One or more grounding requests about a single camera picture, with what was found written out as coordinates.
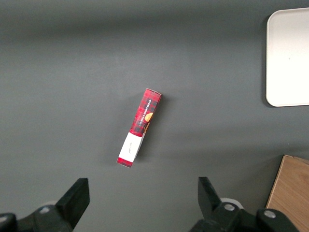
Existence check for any light wooden board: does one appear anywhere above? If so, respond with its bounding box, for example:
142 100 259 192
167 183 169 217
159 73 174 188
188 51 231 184
265 155 309 232

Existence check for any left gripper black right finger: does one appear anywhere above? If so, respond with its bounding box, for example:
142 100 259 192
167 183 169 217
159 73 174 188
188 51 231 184
190 177 259 232

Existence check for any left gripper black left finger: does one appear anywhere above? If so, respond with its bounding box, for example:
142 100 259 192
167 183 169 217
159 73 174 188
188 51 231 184
16 178 90 232

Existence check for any beige plastic tray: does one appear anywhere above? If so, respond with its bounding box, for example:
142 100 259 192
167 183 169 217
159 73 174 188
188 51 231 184
265 7 309 108

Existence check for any red plaid cookie box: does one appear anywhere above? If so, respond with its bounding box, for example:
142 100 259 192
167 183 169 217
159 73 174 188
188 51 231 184
117 88 162 169

